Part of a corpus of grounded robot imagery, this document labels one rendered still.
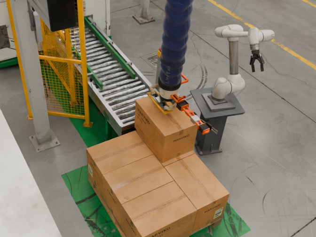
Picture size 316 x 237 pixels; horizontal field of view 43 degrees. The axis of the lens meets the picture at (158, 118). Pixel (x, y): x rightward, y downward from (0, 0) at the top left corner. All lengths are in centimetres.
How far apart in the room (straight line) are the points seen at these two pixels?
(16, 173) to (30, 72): 378
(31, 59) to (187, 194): 209
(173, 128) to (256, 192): 143
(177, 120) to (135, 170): 66
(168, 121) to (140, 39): 314
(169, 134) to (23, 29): 172
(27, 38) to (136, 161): 163
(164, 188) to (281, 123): 240
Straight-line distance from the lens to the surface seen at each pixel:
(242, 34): 428
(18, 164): 70
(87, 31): 620
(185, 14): 341
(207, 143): 501
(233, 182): 490
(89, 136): 521
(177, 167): 419
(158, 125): 401
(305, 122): 600
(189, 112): 376
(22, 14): 409
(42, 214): 63
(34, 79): 450
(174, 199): 394
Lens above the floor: 374
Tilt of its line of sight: 43 degrees down
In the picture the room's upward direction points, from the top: 6 degrees clockwise
